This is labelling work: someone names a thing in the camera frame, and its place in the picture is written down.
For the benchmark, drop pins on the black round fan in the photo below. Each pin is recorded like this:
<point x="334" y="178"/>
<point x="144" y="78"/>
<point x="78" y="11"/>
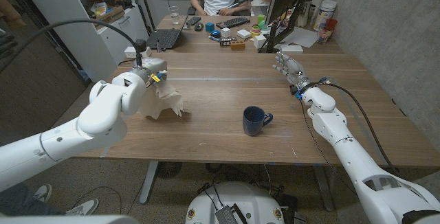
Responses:
<point x="169" y="170"/>

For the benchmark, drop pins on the black stick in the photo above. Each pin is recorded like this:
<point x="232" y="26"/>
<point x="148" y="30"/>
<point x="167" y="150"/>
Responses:
<point x="240" y="2"/>

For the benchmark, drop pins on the dark blue mug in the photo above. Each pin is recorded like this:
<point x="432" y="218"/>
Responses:
<point x="252" y="122"/>

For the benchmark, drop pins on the blue white marker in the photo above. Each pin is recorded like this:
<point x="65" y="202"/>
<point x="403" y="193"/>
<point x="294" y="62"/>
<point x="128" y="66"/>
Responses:
<point x="214" y="38"/>

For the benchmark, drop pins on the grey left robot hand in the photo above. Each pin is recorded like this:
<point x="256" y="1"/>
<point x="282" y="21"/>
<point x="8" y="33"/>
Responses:
<point x="154" y="66"/>

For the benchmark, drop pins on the black laptop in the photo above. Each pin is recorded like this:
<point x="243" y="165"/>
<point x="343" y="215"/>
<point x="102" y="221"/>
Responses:
<point x="166" y="38"/>

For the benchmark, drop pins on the beige cloth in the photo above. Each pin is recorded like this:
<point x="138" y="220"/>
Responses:
<point x="165" y="97"/>

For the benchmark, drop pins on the white paper sheet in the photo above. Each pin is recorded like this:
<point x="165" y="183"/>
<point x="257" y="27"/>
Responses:
<point x="302" y="37"/>

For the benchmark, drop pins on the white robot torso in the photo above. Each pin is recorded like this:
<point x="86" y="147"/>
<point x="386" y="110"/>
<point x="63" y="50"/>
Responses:
<point x="247" y="200"/>

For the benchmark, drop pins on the black box with white letters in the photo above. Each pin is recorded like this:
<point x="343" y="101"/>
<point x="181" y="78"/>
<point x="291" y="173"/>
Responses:
<point x="227" y="43"/>

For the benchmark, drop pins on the white shelf cabinet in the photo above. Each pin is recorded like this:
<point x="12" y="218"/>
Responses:
<point x="82" y="45"/>

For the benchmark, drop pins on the long flat white box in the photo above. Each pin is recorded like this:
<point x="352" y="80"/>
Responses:
<point x="291" y="49"/>

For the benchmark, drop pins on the white canister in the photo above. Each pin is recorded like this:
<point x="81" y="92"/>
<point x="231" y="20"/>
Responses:
<point x="324" y="14"/>

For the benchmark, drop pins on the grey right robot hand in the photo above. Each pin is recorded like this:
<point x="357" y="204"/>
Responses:
<point x="294" y="71"/>

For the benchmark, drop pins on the large white cube box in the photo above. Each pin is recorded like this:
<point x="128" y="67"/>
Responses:
<point x="260" y="41"/>

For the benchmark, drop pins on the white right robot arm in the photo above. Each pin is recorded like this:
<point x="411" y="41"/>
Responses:
<point x="350" y="155"/>

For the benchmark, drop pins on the grey table leg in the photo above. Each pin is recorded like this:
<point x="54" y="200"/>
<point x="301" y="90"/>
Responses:
<point x="148" y="182"/>
<point x="323" y="189"/>

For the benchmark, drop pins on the grey white sneaker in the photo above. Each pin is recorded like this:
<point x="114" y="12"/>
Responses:
<point x="43" y="192"/>
<point x="84" y="207"/>

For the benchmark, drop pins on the white power strip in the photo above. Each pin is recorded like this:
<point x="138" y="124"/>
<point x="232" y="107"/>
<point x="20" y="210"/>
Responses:
<point x="129" y="53"/>

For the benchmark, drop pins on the blue round object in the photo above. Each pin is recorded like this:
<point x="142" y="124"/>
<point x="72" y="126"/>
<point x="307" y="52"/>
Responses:
<point x="216" y="34"/>

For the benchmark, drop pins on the green cup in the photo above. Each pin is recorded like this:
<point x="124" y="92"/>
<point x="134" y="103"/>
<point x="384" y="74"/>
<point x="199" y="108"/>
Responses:
<point x="262" y="21"/>

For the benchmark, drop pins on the blue cube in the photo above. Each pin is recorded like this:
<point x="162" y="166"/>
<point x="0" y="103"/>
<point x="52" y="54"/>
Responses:
<point x="209" y="27"/>

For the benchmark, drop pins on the white jar yellow label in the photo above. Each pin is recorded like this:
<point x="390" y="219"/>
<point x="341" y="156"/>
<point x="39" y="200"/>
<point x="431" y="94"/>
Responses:
<point x="101" y="8"/>

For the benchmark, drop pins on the black keyboard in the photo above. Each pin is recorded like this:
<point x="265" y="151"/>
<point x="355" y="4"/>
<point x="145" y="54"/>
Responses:
<point x="233" y="22"/>

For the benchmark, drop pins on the black power adapter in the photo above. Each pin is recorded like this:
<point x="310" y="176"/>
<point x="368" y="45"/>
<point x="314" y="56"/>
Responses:
<point x="142" y="44"/>

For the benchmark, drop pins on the cardboard box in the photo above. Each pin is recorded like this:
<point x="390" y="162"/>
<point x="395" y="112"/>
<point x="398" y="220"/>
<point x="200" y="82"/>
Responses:
<point x="109" y="15"/>

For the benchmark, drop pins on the clear drinking glass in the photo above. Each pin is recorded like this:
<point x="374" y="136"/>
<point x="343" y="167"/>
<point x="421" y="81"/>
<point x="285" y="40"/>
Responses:
<point x="174" y="16"/>

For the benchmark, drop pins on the black smartphone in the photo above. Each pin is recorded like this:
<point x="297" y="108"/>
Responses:
<point x="193" y="20"/>

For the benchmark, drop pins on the small white cube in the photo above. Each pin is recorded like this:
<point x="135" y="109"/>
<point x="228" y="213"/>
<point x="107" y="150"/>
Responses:
<point x="225" y="32"/>

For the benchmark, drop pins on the black computer mouse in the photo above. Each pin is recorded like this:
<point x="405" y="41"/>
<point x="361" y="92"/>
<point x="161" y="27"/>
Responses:
<point x="199" y="27"/>

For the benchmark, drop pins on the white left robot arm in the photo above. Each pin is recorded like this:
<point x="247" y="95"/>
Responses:
<point x="99" y="121"/>

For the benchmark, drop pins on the colourful stacking rings toy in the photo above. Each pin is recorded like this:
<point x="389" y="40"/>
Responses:
<point x="255" y="31"/>

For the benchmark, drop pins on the person's leg blue jeans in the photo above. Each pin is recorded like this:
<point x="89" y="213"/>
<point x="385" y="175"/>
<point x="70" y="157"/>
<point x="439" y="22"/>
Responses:
<point x="17" y="201"/>

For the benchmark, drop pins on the orange wooden block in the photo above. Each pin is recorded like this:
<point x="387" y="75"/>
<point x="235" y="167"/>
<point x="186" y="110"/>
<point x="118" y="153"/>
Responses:
<point x="237" y="45"/>

